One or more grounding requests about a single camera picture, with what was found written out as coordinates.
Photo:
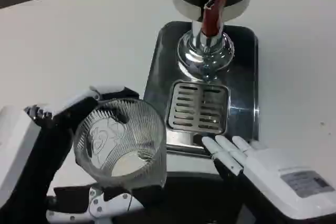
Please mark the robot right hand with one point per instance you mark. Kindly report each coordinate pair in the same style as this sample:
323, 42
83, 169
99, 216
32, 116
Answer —
273, 171

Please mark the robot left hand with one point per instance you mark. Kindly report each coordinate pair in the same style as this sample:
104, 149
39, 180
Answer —
56, 124

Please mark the clear ribbed glass cup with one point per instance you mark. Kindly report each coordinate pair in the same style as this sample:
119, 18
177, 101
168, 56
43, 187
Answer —
123, 140

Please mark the steel drip tray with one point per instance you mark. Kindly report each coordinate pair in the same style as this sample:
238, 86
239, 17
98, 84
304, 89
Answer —
241, 82

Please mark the steel slotted drip grid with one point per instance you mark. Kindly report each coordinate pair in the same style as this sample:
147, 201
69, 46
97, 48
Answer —
197, 106

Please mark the black and chrome drink dispenser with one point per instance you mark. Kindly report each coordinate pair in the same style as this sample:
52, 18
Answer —
210, 51

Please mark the red tap lever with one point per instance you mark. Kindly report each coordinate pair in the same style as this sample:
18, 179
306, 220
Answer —
211, 19

